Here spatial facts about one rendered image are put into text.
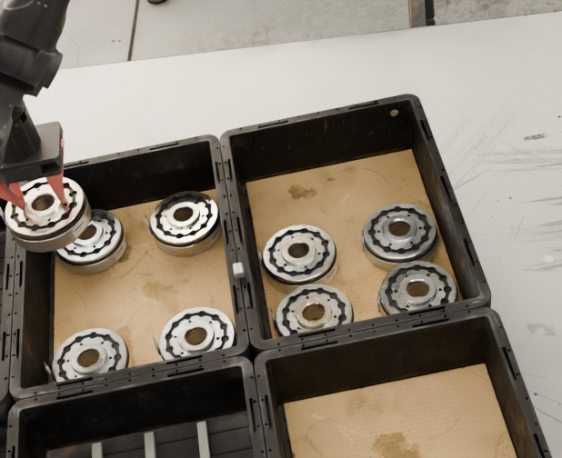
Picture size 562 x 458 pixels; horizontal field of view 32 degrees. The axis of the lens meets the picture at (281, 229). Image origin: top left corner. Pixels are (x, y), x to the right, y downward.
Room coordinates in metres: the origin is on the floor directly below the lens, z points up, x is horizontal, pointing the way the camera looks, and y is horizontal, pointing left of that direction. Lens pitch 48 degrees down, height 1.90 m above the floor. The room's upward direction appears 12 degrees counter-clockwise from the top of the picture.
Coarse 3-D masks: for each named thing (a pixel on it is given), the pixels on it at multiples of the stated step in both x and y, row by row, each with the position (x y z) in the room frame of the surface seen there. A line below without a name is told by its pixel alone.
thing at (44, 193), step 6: (36, 192) 0.90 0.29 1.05; (42, 192) 0.90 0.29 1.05; (48, 192) 0.90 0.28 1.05; (30, 198) 0.89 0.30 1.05; (36, 198) 0.90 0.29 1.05; (54, 198) 0.89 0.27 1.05; (30, 204) 0.88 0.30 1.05; (54, 204) 0.87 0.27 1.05; (60, 204) 0.87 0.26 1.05; (30, 210) 0.87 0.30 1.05; (48, 210) 0.87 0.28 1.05; (54, 210) 0.87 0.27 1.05; (30, 216) 0.87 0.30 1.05; (36, 216) 0.86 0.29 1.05; (42, 216) 0.86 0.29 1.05; (48, 216) 0.86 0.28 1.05
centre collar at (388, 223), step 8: (392, 216) 0.90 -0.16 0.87; (400, 216) 0.90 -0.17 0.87; (408, 216) 0.89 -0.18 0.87; (384, 224) 0.89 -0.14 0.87; (392, 224) 0.89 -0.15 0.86; (408, 224) 0.88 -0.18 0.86; (384, 232) 0.87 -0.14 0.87; (408, 232) 0.87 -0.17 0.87; (416, 232) 0.87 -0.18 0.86; (392, 240) 0.86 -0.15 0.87; (400, 240) 0.85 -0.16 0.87; (408, 240) 0.85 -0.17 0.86
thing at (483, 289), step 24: (408, 96) 1.07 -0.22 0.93; (288, 120) 1.07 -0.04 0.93; (312, 120) 1.06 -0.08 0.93; (432, 144) 0.96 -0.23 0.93; (240, 216) 0.90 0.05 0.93; (456, 216) 0.82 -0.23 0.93; (240, 240) 0.87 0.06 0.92; (480, 264) 0.74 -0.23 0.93; (480, 288) 0.70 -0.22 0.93; (408, 312) 0.69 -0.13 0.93; (432, 312) 0.68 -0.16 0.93; (288, 336) 0.69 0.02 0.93; (312, 336) 0.68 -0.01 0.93
